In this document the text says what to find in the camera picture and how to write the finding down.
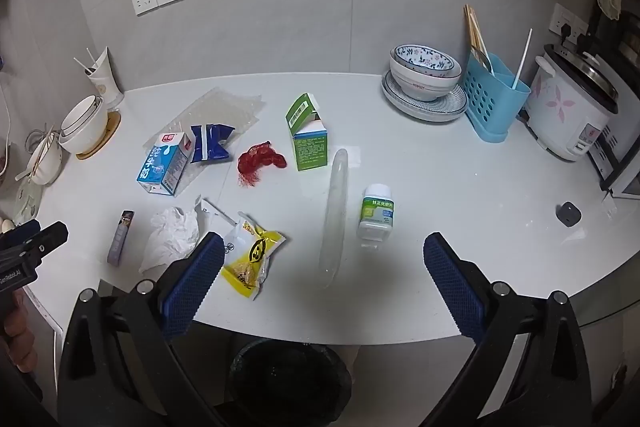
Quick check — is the plain white bowl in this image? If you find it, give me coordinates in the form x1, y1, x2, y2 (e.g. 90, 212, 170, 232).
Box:
390, 49, 463, 102

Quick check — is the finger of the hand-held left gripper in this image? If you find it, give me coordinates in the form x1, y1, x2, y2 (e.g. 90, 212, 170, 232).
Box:
22, 221, 69, 265
0, 220, 42, 248

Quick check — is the person's left hand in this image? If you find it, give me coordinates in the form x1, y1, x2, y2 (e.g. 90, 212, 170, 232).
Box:
0, 292, 38, 373

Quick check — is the small purple box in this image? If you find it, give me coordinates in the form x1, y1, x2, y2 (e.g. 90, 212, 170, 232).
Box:
107, 209, 137, 267

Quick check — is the blue plastic utensil holder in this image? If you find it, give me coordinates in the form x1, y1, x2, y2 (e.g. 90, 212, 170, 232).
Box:
461, 52, 532, 142

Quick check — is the clear plastic tube bag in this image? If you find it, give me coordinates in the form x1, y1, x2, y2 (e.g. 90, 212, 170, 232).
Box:
320, 149, 349, 290

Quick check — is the black trash bin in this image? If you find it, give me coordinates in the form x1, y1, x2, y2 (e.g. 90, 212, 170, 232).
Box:
229, 338, 353, 427

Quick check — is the white bottle green label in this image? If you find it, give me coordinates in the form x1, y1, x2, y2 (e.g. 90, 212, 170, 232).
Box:
357, 185, 396, 248

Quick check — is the blue patterned plate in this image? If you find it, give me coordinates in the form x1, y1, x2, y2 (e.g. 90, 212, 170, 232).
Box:
387, 97, 466, 124
383, 72, 468, 114

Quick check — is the white bowl with chopsticks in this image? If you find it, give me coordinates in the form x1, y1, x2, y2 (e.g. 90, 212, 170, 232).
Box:
25, 129, 63, 185

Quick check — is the small dark grey block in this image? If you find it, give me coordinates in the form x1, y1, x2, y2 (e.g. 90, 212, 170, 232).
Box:
557, 202, 582, 227

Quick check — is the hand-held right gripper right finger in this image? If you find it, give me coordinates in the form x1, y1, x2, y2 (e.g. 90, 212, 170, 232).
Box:
415, 232, 593, 427

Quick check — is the green patterned glass dish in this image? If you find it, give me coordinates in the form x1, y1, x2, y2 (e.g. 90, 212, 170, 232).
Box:
15, 182, 43, 223

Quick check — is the blue snack wrapper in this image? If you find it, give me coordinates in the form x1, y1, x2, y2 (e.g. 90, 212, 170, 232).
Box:
189, 123, 237, 164

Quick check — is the long white stick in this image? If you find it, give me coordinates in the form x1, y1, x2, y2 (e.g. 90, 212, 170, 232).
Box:
511, 28, 533, 88

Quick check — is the tall white ceramic cup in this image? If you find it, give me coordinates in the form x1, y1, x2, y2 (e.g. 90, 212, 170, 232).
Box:
86, 47, 126, 110

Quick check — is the white tissue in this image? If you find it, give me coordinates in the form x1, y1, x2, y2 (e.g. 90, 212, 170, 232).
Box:
138, 207, 201, 275

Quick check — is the red mesh net bag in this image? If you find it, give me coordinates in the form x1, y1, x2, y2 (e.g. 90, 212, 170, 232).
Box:
237, 139, 288, 188

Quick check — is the blue milk carton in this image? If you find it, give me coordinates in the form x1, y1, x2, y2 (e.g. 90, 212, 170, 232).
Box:
136, 131, 195, 196

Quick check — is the blue floral bowl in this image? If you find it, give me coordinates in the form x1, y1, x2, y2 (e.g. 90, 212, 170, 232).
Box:
392, 44, 457, 72

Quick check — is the round wooden coaster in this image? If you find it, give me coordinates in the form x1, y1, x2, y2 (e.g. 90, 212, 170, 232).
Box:
76, 111, 122, 160

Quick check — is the clear bubble wrap sheet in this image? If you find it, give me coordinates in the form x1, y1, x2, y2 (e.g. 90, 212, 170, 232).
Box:
144, 88, 264, 198

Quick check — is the bundle of wooden chopsticks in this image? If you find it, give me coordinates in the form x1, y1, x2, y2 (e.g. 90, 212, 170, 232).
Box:
462, 4, 493, 75

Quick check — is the white floral rice cooker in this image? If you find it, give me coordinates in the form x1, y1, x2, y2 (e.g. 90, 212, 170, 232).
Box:
524, 44, 621, 162

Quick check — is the yellow snack packet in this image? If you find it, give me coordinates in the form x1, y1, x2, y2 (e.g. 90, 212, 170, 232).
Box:
220, 211, 287, 300

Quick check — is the green paper carton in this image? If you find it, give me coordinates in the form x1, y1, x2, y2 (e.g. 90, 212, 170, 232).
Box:
285, 93, 330, 172

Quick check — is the metal spoon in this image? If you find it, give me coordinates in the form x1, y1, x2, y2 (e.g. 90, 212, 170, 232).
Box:
472, 44, 496, 75

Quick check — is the white socket with plug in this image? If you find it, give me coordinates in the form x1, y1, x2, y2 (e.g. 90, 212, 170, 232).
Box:
549, 3, 591, 40

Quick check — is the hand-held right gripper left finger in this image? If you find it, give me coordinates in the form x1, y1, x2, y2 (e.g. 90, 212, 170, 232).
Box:
57, 231, 231, 427

